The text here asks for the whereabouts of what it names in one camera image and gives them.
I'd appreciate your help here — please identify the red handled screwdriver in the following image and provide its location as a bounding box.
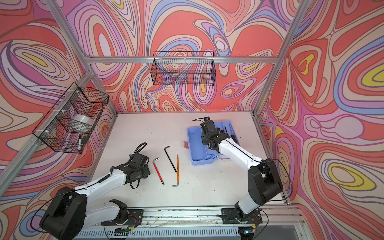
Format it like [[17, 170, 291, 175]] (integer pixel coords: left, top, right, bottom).
[[153, 157, 165, 186]]

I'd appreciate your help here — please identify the white and blue tool box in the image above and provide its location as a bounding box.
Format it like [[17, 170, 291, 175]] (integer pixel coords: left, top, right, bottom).
[[187, 121, 233, 166]]

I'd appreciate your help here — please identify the black yellow long screwdriver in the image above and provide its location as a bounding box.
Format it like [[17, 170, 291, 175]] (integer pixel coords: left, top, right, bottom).
[[229, 124, 239, 144]]

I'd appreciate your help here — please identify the black hex key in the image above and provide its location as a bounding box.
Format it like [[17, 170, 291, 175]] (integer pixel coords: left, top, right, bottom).
[[164, 146, 178, 174]]

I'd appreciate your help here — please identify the orange handled screwdriver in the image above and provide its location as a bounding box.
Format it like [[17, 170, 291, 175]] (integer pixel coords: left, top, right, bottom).
[[177, 154, 180, 180]]

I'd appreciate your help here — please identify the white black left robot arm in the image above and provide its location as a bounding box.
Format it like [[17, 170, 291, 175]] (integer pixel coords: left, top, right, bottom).
[[39, 153, 150, 240]]

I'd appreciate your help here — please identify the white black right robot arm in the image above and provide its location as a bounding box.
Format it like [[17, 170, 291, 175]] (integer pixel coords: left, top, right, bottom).
[[200, 117, 284, 219]]

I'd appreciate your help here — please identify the black marker pen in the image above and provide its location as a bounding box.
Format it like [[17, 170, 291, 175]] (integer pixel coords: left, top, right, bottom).
[[78, 135, 82, 153]]

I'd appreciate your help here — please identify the silver tape roll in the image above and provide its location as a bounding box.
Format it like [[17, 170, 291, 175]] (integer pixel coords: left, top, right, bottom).
[[71, 114, 94, 126]]

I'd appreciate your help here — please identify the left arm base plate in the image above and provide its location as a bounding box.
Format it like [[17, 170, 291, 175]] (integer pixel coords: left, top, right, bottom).
[[112, 209, 144, 227]]

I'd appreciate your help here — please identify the aluminium front rail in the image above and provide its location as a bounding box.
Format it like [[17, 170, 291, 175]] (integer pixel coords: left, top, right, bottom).
[[138, 203, 307, 229]]

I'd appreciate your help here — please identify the black wire basket back wall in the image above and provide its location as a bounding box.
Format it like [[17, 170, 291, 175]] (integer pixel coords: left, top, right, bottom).
[[151, 51, 216, 86]]

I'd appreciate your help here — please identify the black wire basket wall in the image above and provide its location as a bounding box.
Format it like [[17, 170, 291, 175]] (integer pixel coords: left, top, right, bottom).
[[151, 51, 216, 86], [33, 83, 109, 154]]

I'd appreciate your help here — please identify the aluminium corner frame post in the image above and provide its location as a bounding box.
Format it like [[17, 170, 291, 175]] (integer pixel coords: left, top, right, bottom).
[[253, 1, 312, 116]]

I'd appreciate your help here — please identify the black wire basket left wall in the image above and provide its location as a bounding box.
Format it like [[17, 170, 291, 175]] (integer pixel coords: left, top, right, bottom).
[[33, 83, 109, 154]]

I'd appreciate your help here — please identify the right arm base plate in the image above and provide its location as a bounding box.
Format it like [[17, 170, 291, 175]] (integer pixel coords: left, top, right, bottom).
[[217, 208, 263, 226]]

